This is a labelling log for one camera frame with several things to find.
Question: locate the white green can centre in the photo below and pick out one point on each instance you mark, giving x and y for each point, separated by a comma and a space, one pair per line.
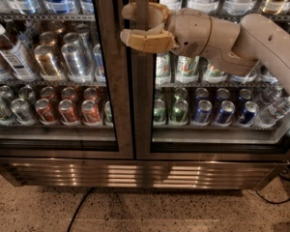
187, 69

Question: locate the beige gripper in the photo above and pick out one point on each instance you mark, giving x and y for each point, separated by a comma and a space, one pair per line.
189, 33

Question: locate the silver soda can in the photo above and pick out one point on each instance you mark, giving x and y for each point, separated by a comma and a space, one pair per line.
79, 70

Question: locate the red soda can left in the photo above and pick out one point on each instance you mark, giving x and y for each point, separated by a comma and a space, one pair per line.
46, 111

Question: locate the gold soda can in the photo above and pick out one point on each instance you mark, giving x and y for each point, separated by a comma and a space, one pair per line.
51, 68

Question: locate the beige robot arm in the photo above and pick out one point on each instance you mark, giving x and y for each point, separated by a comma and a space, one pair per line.
234, 48

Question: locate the blue can lower left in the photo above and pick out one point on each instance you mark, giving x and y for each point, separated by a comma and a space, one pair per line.
202, 112

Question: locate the red soda can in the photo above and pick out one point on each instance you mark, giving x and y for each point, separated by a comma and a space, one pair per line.
46, 111
90, 112
68, 113

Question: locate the blue can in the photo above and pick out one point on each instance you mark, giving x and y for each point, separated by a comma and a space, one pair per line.
224, 115
202, 112

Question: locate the green can lower shelf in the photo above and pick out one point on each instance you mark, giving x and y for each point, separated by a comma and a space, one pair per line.
179, 112

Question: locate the fridge glass door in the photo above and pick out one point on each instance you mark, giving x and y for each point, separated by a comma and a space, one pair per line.
260, 127
93, 26

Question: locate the white green can right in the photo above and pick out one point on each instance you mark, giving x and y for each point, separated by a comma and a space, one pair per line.
212, 74

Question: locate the white green can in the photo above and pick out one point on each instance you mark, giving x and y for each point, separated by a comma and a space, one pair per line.
187, 69
212, 74

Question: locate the steel fridge base grille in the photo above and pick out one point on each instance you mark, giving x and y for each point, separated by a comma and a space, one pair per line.
139, 174

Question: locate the green silver can left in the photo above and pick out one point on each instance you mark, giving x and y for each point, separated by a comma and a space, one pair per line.
6, 115

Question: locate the red soda can middle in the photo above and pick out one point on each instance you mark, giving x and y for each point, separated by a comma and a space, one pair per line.
68, 113

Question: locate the brown tea bottle right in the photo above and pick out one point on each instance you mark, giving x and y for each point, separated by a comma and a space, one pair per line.
17, 56

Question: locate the red soda can right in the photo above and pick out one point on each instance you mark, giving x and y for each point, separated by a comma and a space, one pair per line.
90, 112

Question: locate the blue can lower right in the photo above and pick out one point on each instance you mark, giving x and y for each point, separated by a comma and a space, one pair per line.
224, 115

